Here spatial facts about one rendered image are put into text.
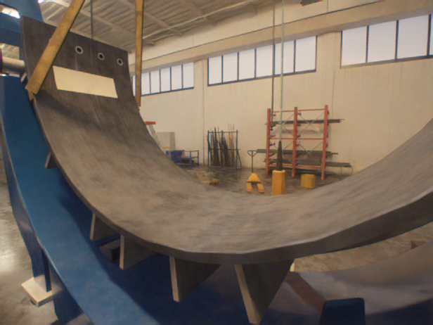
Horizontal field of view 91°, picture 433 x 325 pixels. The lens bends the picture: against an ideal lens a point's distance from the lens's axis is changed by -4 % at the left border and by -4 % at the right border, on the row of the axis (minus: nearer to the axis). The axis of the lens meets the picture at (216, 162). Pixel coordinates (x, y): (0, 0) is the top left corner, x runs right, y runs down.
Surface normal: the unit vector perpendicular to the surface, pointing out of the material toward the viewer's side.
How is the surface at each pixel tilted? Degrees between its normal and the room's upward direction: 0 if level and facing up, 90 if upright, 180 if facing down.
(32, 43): 82
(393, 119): 90
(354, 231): 90
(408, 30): 90
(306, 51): 90
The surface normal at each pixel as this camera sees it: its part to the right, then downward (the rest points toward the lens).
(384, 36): -0.53, 0.10
